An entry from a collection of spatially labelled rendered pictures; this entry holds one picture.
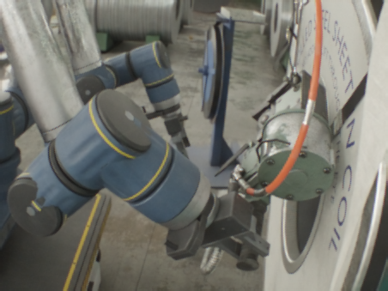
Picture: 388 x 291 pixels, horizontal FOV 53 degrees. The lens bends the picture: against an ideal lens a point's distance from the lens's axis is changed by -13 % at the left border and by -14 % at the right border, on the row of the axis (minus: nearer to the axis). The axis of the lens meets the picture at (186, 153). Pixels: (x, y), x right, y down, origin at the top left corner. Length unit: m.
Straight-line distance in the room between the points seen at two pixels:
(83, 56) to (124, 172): 0.78
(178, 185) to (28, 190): 0.23
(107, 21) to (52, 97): 5.33
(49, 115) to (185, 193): 0.30
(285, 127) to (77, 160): 0.38
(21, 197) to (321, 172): 0.51
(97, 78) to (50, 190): 0.73
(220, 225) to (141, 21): 5.38
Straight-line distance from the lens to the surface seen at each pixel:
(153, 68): 1.44
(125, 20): 6.01
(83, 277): 1.40
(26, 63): 0.78
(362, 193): 0.28
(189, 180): 0.63
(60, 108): 0.78
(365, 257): 0.67
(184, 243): 0.65
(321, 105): 0.90
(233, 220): 0.67
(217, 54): 2.46
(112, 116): 0.57
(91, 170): 0.60
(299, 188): 0.82
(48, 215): 0.67
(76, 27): 1.33
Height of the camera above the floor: 1.28
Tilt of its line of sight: 24 degrees down
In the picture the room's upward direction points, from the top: 5 degrees clockwise
